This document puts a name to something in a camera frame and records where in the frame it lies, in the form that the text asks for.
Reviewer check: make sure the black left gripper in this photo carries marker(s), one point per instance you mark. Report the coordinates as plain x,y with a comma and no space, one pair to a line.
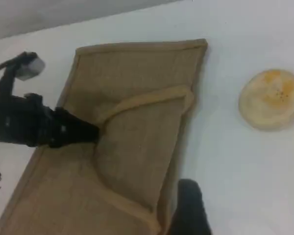
17,120

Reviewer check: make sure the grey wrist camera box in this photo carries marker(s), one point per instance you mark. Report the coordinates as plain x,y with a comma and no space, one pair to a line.
30,67

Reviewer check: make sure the brown jute tote bag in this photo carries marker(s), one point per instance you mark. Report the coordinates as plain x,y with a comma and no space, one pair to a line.
137,137

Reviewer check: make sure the round egg yolk pastry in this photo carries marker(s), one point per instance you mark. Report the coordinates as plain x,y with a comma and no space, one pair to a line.
269,100

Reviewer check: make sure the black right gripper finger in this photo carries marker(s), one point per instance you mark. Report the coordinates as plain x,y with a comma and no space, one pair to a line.
189,210

